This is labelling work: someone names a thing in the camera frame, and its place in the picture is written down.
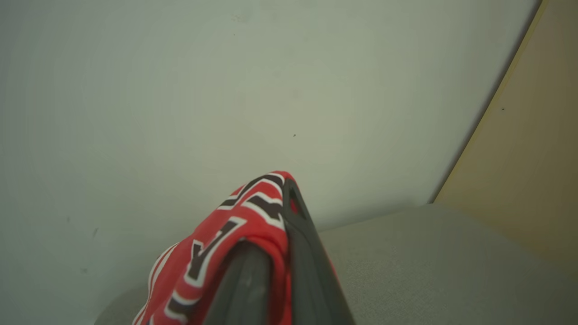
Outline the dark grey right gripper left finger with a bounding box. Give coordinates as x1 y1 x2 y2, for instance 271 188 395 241
203 241 274 325

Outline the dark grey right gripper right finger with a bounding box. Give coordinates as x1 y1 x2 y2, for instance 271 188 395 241
282 178 355 325

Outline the red jersey with black lettering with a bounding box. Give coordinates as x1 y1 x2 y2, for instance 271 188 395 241
133 171 344 325

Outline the grey fabric sofa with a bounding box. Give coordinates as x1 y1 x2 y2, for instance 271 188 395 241
94 203 578 325

